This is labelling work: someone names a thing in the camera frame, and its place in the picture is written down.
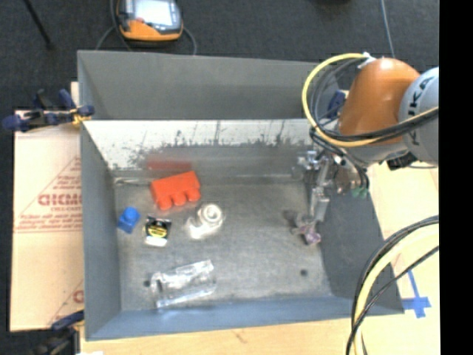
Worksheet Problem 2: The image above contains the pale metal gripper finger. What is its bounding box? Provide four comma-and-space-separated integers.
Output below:
316, 195, 331, 223
308, 189, 320, 222

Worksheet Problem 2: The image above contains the purple toy figure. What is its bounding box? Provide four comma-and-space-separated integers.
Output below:
283, 209, 323, 246

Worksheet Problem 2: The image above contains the grey metal bin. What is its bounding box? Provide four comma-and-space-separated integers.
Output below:
76, 50, 405, 342

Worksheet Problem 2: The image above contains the orange-red toy block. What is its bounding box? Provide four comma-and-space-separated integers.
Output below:
149, 170, 203, 212

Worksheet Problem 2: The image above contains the black and yellow tape measure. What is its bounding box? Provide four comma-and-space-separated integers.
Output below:
143, 215, 173, 249

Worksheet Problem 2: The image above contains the blue toy block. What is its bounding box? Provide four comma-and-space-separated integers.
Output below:
117, 206, 142, 234

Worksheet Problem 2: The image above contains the brown cardboard board red print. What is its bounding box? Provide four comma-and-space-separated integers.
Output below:
8, 108, 86, 333

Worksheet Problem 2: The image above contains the black cylinder on white bracket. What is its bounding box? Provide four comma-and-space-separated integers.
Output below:
386, 152, 418, 170

